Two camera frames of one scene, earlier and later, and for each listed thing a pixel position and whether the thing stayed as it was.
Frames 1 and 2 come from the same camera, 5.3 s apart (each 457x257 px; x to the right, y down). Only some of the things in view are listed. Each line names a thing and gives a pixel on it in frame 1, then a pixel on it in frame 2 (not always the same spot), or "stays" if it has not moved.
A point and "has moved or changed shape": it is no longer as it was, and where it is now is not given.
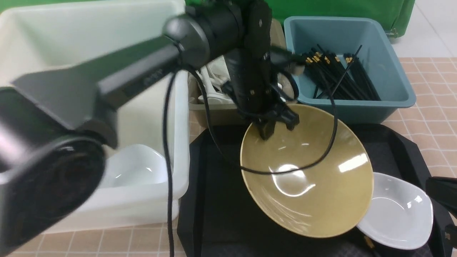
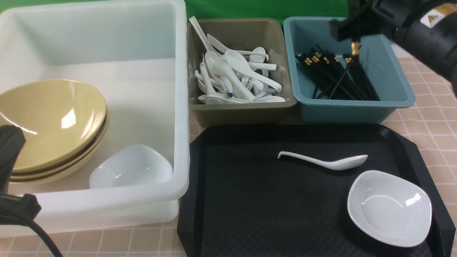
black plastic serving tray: x=216 y=219 stays
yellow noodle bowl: x=316 y=180 has moved or changed shape
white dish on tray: x=400 y=215 stays
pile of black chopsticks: x=347 y=79 stays
